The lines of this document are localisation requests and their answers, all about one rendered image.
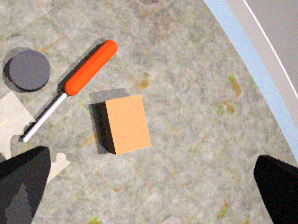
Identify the peach rectangular block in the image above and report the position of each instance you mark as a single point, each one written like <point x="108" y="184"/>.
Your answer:
<point x="125" y="125"/>

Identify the grey round disc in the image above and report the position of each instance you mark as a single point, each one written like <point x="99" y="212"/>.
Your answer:
<point x="30" y="70"/>

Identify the orange-handled screwdriver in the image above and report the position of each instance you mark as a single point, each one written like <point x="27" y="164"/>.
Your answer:
<point x="79" y="78"/>

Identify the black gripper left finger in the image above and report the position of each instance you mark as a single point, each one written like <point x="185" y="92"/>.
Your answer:
<point x="22" y="182"/>

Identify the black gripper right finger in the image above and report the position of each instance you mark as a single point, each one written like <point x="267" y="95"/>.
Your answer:
<point x="278" y="184"/>

